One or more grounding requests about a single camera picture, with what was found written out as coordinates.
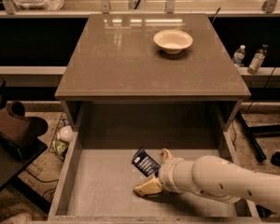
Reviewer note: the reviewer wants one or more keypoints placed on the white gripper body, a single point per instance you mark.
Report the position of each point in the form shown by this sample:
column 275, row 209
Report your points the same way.
column 167, row 173

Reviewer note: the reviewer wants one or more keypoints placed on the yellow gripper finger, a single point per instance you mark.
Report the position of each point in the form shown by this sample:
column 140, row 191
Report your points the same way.
column 166, row 155
column 149, row 186

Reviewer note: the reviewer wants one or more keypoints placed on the blue rxbar blueberry wrapper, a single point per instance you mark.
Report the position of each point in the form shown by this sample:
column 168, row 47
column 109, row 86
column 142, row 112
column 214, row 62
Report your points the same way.
column 144, row 163

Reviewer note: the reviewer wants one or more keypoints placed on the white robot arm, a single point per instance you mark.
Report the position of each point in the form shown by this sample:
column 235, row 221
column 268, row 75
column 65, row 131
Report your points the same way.
column 209, row 177

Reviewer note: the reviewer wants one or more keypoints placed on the open grey top drawer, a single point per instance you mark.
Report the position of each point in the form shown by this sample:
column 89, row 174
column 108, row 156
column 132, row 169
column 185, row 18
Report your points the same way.
column 98, row 177

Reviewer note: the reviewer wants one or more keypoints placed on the grey counter cabinet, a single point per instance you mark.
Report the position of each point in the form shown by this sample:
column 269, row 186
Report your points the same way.
column 116, row 59

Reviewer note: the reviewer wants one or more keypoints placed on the black floor stand leg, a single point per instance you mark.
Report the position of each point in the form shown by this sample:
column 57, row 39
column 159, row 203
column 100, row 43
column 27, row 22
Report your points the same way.
column 260, row 155

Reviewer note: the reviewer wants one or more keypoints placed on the white round object in basket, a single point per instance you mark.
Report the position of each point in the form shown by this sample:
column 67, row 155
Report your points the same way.
column 65, row 134

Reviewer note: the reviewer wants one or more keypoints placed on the white ceramic bowl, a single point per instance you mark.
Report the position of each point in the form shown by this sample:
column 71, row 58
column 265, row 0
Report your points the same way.
column 172, row 41

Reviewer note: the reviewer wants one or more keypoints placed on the clear water bottle blue label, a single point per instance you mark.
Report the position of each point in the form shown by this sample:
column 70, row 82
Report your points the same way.
column 238, row 56

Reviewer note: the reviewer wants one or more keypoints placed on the white shoe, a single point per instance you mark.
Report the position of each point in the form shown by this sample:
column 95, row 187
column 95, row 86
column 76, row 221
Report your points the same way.
column 23, row 218

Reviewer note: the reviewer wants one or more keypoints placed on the clear bottle dark cap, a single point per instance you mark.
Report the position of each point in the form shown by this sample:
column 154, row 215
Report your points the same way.
column 258, row 59

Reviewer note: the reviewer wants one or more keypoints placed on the black side table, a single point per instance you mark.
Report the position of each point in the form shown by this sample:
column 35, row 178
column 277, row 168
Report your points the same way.
column 10, row 168

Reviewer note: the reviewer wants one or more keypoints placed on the dark brown chair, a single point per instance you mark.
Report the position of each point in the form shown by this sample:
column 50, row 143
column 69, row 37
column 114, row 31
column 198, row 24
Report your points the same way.
column 18, row 132

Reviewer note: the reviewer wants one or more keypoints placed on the wire basket with items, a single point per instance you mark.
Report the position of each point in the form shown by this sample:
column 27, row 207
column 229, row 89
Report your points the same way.
column 59, row 147

